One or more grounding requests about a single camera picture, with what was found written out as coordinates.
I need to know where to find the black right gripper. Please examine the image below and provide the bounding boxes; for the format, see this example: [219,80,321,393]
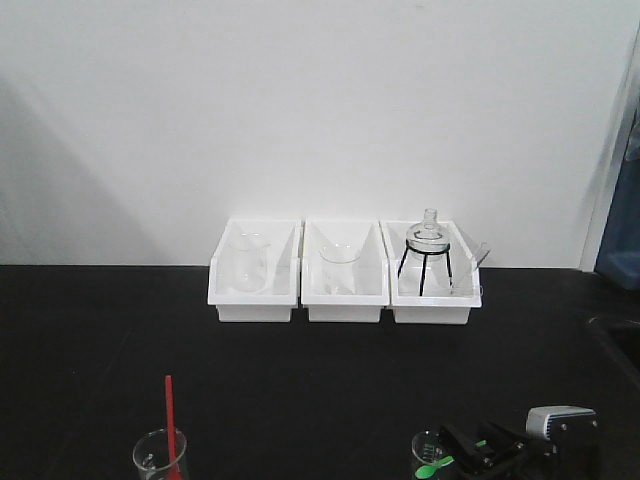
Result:
[438,421,604,479]

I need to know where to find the green plastic spoon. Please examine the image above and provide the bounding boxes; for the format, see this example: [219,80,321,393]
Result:
[414,439,489,479]

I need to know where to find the red plastic spoon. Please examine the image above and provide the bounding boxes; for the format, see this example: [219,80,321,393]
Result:
[164,375,182,480]

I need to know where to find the small glass beaker right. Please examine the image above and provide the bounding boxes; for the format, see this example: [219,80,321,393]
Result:
[409,427,460,480]

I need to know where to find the small glass beaker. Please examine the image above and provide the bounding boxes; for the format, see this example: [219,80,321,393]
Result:
[409,427,460,480]
[132,429,190,480]

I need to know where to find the white bin right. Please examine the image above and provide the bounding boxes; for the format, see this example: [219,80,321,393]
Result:
[379,220,482,325]

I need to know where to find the white bin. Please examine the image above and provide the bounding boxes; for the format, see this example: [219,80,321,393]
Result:
[301,219,390,323]
[379,220,482,325]
[207,218,302,322]

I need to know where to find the glass test tube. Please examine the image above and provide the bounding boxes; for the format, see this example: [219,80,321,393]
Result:
[450,242,491,295]

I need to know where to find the white bin middle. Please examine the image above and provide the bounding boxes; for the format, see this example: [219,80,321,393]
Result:
[301,219,390,323]

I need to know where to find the round glass flask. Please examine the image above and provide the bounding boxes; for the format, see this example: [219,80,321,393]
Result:
[406,208,450,254]

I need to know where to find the blue drying rack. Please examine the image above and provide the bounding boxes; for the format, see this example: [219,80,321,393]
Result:
[594,64,640,296]

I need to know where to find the glass beaker in middle bin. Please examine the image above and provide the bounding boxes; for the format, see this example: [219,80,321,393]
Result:
[319,243,361,295]

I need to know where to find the glass beaker in bin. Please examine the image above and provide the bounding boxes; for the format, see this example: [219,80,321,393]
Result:
[319,243,361,295]
[229,232,271,293]

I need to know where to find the white bin left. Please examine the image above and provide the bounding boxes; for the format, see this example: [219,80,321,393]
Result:
[207,218,302,322]

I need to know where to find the glass beaker in left bin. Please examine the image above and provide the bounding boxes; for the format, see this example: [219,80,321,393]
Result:
[229,232,271,293]

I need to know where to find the small glass beaker left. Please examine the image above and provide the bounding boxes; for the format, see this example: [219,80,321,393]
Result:
[132,429,190,480]

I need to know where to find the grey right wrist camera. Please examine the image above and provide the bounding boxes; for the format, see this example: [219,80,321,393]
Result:
[525,405,599,441]

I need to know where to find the black wire tripod stand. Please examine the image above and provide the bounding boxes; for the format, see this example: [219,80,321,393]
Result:
[396,239,453,296]

